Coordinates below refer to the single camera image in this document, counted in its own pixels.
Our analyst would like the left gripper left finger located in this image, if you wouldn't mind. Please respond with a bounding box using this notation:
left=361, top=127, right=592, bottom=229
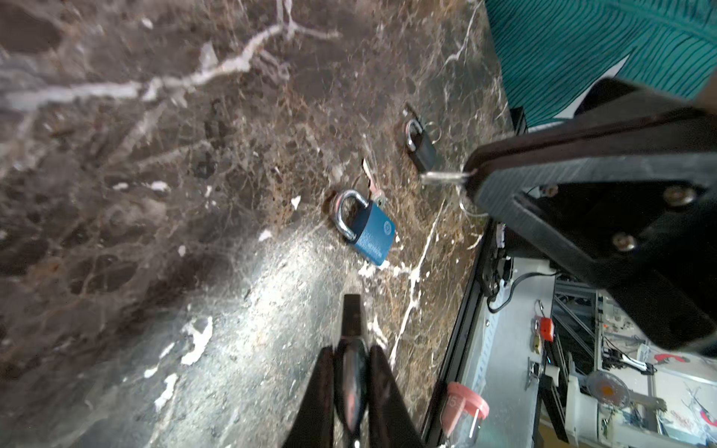
left=283, top=346, right=334, bottom=448

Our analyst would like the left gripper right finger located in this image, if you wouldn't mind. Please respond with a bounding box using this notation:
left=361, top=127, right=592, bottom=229
left=368, top=345, right=423, bottom=447

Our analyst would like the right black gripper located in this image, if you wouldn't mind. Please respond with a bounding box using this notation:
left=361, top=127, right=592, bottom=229
left=464, top=80, right=716, bottom=358

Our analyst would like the blue padlock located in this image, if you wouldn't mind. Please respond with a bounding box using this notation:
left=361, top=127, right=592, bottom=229
left=330, top=190, right=396, bottom=266

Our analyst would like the silver padlock key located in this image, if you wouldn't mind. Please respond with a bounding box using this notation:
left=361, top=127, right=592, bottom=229
left=420, top=171, right=472, bottom=186

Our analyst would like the black padlock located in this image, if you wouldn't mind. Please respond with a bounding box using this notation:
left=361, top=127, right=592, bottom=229
left=404, top=118, right=439, bottom=174
left=334, top=294, right=369, bottom=447

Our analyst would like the pink hourglass timer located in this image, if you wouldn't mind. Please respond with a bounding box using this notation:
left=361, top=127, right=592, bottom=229
left=440, top=382, right=490, bottom=447

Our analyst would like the black mounting rail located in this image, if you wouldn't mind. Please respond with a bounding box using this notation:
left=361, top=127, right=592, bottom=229
left=421, top=218, right=499, bottom=447

